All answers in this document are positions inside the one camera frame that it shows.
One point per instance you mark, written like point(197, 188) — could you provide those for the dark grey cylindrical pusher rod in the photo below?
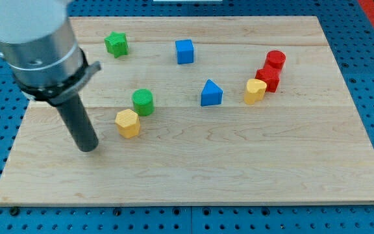
point(75, 117)

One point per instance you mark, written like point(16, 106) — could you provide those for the black pusher mount clamp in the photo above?
point(59, 93)

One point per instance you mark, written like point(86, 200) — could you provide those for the yellow hexagon block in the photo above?
point(128, 123)

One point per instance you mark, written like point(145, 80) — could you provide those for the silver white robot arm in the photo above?
point(38, 43)

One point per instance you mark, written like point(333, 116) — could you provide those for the yellow heart block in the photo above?
point(255, 90)

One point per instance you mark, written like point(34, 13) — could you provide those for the green cylinder block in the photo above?
point(142, 100)

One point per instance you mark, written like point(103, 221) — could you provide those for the green star block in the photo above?
point(116, 44)

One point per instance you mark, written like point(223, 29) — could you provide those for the light wooden board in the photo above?
point(302, 145)

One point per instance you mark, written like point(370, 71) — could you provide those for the blue cube block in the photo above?
point(184, 51)

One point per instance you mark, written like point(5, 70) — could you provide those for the blue triangle block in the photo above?
point(211, 94)

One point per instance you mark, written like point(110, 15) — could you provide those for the red star block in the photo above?
point(271, 76)

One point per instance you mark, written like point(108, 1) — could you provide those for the red cylinder block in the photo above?
point(275, 59)

